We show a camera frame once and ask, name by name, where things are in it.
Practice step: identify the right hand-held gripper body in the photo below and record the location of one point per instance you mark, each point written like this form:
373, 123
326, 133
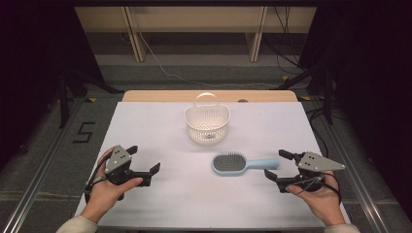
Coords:
314, 161

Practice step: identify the white table mat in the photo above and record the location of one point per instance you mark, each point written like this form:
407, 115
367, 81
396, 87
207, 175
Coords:
175, 200

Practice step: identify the wooden table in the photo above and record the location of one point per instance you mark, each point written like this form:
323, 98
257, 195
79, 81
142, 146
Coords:
162, 96

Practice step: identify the dark curtain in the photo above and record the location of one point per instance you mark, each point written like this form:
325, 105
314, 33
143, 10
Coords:
372, 81
35, 71

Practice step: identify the person's right hand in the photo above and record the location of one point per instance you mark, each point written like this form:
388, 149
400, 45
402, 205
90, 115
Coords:
324, 204

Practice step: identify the light blue hairbrush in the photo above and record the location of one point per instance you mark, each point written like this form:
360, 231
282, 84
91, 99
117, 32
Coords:
228, 163

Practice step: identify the white plastic basket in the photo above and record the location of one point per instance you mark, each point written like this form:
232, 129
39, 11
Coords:
207, 123

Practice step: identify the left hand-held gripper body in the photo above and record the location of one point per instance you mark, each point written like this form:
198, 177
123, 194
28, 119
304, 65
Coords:
118, 158

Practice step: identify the metal floor rail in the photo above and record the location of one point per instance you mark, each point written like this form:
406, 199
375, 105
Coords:
353, 168
42, 168

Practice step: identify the black metal stand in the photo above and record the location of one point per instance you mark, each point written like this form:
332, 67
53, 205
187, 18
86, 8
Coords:
66, 97
327, 93

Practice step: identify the beige wooden bench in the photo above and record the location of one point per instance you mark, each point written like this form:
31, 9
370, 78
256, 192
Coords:
194, 19

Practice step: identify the yellow floor tape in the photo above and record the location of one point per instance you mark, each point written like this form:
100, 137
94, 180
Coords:
305, 97
92, 99
285, 78

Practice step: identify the person's left hand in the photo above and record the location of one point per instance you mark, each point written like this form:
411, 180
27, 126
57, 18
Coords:
103, 194

